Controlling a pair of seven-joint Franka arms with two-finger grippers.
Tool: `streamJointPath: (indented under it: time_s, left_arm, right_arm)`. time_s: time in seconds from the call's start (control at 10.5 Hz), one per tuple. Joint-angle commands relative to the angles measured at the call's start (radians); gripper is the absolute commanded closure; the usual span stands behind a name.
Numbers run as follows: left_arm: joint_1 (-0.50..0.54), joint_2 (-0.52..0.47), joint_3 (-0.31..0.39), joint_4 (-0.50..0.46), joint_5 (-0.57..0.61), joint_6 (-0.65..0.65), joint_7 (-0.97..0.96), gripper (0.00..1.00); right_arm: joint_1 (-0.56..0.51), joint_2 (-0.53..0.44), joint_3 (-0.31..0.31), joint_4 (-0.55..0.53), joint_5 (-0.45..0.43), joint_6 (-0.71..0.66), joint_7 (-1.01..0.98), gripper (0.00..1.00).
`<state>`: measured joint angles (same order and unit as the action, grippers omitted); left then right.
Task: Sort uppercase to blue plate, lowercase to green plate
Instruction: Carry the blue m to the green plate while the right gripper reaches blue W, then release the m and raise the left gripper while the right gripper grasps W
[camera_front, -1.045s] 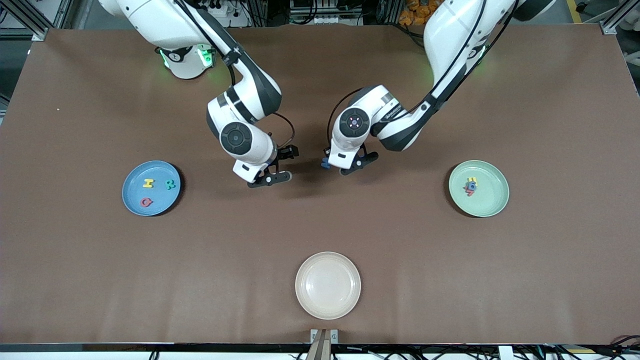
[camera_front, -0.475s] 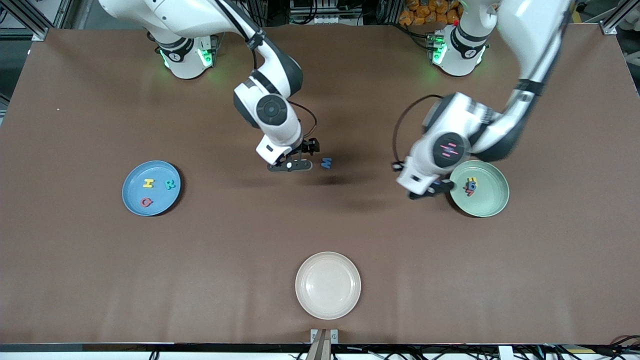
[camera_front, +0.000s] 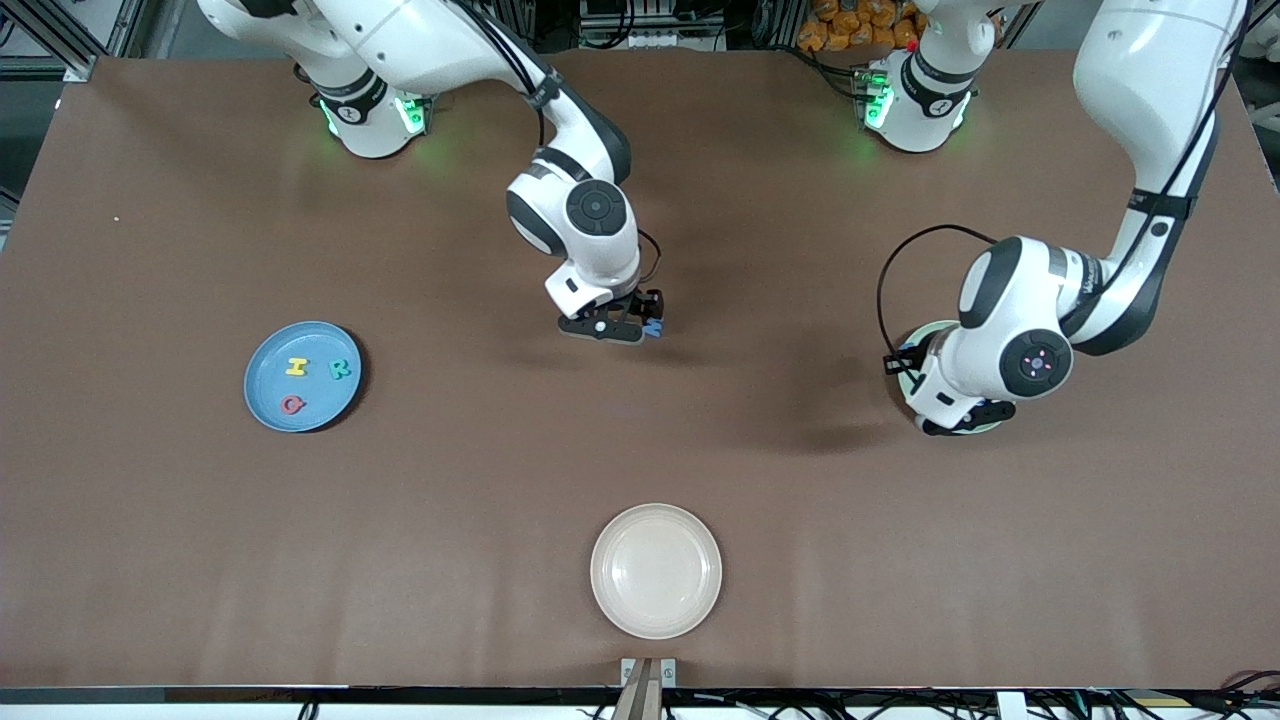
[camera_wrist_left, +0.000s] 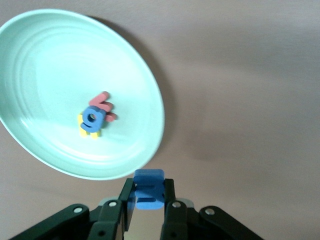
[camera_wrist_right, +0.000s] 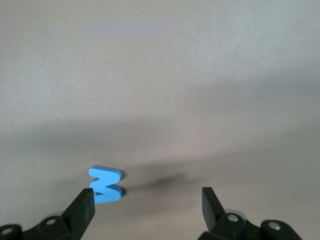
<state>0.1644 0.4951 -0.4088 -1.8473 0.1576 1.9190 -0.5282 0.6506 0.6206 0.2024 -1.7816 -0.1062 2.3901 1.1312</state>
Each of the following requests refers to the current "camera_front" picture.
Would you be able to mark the blue plate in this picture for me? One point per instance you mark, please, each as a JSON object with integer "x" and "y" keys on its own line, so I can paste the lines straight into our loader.
{"x": 300, "y": 345}

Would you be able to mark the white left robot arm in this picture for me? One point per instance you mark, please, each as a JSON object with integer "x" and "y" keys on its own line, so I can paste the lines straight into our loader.
{"x": 1150, "y": 70}

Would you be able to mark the yellow letter H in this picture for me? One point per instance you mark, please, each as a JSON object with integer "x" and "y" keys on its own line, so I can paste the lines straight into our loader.
{"x": 296, "y": 367}

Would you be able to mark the green plate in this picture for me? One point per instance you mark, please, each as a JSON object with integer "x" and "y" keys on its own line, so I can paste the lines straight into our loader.
{"x": 930, "y": 332}

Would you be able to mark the red letter Q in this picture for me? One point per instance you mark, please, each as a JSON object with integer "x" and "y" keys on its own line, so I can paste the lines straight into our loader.
{"x": 284, "y": 405}

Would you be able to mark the pile of orange objects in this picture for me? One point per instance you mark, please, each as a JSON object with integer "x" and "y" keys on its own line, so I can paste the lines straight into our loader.
{"x": 850, "y": 25}

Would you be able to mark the teal letter R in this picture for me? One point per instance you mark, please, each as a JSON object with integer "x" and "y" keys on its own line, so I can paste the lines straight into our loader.
{"x": 341, "y": 369}

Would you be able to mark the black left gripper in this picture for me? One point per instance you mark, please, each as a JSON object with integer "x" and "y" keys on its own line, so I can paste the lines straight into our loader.
{"x": 908, "y": 359}

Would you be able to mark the beige plate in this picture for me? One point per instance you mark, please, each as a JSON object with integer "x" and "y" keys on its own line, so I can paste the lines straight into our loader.
{"x": 656, "y": 571}

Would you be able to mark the aluminium frame profile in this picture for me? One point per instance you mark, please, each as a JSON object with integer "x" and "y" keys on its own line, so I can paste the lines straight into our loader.
{"x": 72, "y": 70}

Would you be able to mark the metal table edge bracket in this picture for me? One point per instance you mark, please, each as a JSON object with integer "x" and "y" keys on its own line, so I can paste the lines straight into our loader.
{"x": 630, "y": 668}

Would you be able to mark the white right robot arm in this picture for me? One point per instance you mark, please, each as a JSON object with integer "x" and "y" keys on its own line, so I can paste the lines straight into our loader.
{"x": 420, "y": 40}

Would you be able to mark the black and white control box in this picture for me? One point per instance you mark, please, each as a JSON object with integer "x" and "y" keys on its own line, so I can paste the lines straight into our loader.
{"x": 635, "y": 38}

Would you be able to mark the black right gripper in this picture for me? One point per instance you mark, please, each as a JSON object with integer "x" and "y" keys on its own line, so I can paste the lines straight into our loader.
{"x": 648, "y": 302}

